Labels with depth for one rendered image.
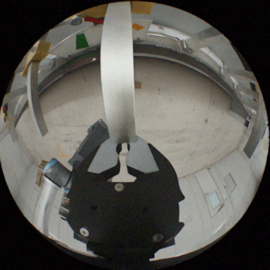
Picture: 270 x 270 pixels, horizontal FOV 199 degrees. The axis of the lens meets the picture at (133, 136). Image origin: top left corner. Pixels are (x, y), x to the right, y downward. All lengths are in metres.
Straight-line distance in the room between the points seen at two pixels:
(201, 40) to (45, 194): 0.88
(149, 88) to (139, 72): 0.21
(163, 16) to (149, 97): 0.84
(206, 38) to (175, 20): 0.25
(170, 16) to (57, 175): 0.98
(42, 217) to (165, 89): 1.52
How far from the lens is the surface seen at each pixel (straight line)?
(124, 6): 0.16
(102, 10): 0.20
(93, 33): 0.25
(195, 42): 0.31
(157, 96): 0.99
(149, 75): 0.98
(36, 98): 0.28
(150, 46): 0.30
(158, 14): 0.48
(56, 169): 0.58
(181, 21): 0.52
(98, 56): 0.28
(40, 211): 0.63
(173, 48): 0.32
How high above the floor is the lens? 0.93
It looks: 57 degrees down
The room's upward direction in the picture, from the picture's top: 175 degrees clockwise
